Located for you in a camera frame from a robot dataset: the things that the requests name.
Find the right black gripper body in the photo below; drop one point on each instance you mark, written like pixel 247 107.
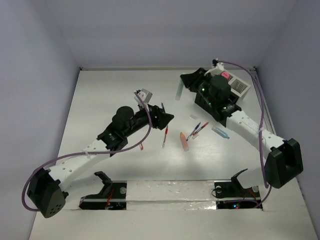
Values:
pixel 203 86

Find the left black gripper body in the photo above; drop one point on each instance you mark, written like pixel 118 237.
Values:
pixel 155 121

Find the green highlighter marker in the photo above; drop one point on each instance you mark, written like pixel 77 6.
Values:
pixel 179 90

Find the blue highlighter marker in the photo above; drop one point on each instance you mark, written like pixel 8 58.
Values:
pixel 220 132

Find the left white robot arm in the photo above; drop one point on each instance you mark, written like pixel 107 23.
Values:
pixel 47 190

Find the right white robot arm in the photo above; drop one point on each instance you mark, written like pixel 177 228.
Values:
pixel 217 93

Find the pink cylinder sharpener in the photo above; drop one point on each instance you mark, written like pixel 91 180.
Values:
pixel 225 74

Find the orange highlighter marker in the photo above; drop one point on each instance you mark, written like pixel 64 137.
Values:
pixel 184 142

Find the black two-compartment pen holder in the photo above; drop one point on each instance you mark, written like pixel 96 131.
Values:
pixel 221 112

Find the white grey tray box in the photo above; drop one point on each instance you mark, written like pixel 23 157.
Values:
pixel 238 86

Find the foil tape strip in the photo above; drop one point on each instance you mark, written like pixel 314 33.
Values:
pixel 164 195

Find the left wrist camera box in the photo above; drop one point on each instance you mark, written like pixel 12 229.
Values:
pixel 144 95

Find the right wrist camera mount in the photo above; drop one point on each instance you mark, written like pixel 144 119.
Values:
pixel 217 68

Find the aluminium rail right edge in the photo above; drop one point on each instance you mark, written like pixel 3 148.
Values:
pixel 267 120

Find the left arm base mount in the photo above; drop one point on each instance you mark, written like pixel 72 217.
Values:
pixel 111 197

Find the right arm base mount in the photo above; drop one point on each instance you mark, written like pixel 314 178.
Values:
pixel 230 195

